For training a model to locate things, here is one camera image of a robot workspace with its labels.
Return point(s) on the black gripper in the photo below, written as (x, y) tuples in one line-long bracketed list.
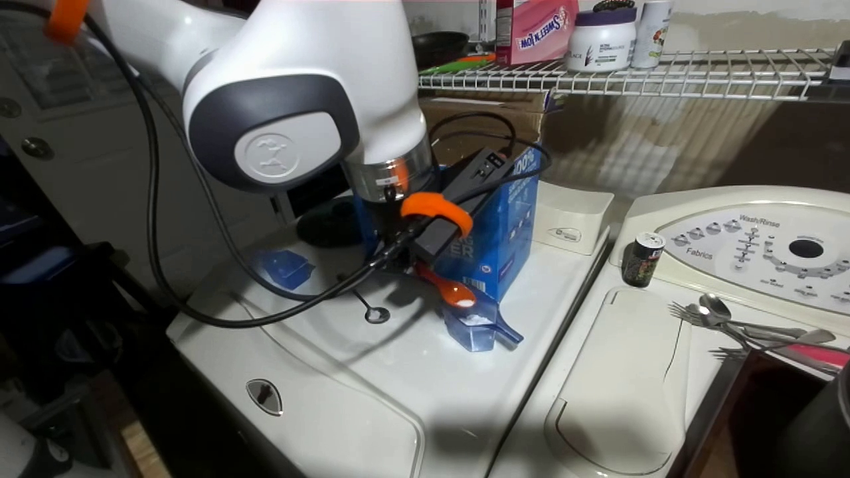
[(434, 239)]

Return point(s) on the orange plastic spoon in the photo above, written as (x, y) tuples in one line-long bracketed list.
[(456, 296)]

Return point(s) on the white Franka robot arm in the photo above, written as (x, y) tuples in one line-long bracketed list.
[(334, 44)]

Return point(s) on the dark metal spoon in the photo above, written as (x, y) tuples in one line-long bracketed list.
[(375, 314)]

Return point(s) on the silver metal spoon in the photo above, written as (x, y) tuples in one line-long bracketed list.
[(711, 306), (690, 316)]

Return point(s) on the blue Tide detergent box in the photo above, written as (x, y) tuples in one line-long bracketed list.
[(504, 239)]

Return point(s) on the white washing machine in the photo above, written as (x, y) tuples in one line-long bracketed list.
[(373, 399)]

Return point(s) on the small dark jar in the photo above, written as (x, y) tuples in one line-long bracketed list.
[(640, 265)]

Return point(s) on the orange green plastic item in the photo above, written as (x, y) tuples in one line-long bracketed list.
[(464, 65)]

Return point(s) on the oval metal washer badge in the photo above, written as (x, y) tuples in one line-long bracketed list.
[(267, 396)]

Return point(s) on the slim clear bottle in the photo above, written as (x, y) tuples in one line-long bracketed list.
[(487, 22)]

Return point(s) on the pink red carton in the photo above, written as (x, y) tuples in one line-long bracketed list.
[(540, 31)]

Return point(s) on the white jar purple lid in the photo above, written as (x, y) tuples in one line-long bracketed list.
[(601, 44)]

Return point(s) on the white spray can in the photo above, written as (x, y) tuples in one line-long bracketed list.
[(652, 35)]

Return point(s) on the dark brown tray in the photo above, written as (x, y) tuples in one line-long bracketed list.
[(734, 426)]

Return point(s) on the wooden plank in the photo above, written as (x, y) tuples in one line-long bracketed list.
[(140, 448)]

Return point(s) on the round dryer control dial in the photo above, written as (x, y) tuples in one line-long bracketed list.
[(804, 249)]

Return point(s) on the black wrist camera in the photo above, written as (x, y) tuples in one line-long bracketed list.
[(478, 177)]

